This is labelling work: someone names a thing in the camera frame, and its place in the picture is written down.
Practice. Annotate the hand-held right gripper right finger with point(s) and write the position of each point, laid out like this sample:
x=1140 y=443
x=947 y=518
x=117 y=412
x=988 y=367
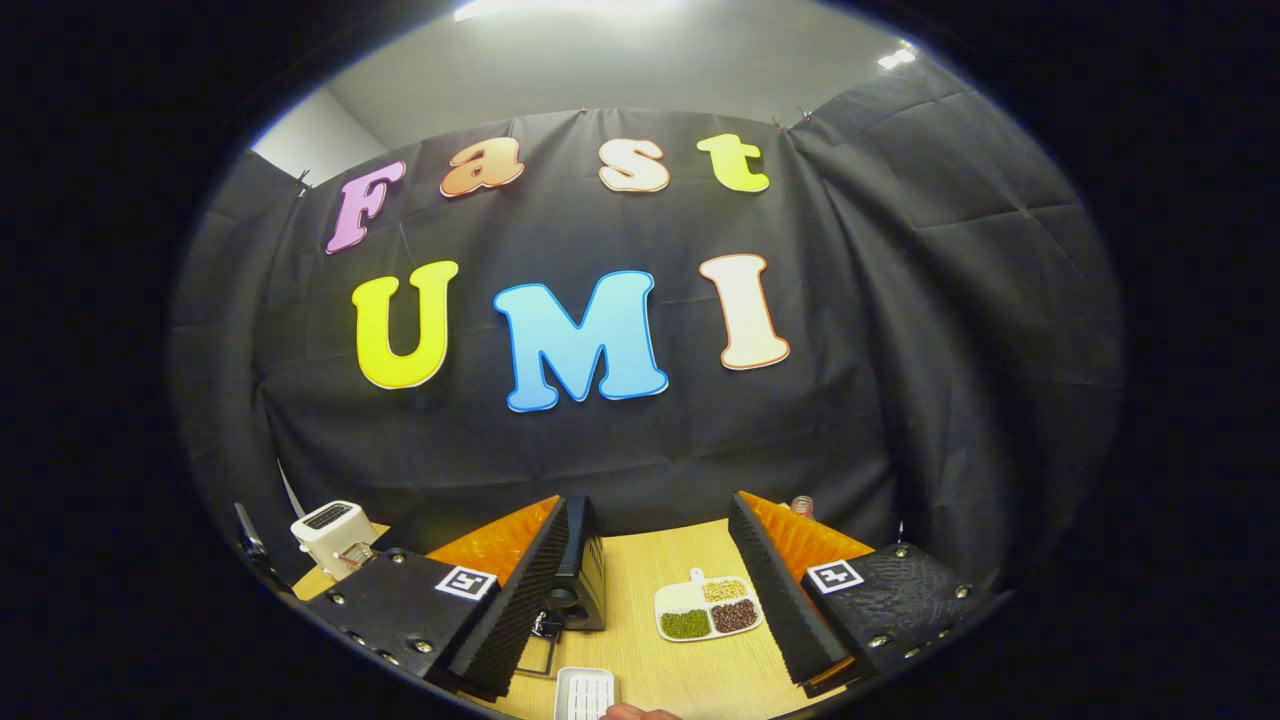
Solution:
x=785 y=610

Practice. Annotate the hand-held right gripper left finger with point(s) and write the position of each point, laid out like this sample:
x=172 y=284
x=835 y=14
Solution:
x=505 y=620

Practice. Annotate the black electric oven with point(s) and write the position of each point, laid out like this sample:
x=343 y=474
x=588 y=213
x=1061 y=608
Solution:
x=585 y=590

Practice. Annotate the white toaster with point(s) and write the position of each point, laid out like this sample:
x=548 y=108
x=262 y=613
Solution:
x=330 y=525

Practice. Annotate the clear bottle with red label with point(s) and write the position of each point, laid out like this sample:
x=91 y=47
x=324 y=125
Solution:
x=802 y=507

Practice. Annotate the white divided plate with beans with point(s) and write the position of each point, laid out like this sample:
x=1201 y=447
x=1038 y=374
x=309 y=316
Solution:
x=680 y=598

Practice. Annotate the small white ridged tray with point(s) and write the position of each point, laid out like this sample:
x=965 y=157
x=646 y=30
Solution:
x=585 y=690

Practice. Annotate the black backdrop cloth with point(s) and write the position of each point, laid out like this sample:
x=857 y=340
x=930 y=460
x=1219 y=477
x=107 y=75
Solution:
x=900 y=350

